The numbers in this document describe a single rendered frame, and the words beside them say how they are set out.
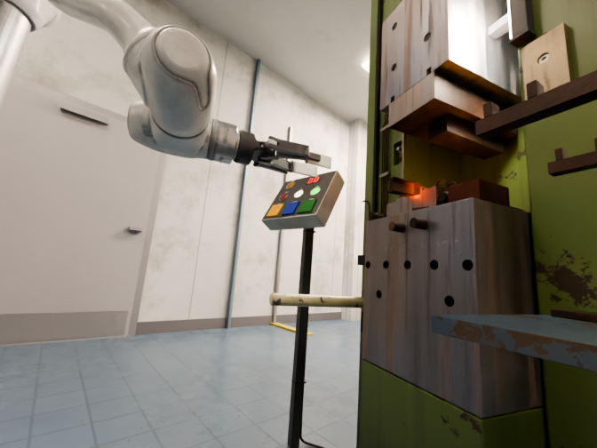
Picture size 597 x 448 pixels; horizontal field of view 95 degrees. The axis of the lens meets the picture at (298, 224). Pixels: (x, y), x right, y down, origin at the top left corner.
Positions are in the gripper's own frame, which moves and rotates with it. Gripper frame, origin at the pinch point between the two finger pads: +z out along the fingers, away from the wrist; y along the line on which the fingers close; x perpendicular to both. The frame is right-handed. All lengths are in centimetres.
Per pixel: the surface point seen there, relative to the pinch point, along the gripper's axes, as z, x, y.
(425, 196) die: 35.1, -2.9, 4.2
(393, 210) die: 35.1, -4.4, -9.2
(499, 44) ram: 60, 53, 13
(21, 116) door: -164, 83, -227
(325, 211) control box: 25.8, -0.8, -39.2
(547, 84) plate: 47, 22, 30
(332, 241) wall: 216, 33, -354
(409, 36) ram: 35, 58, -2
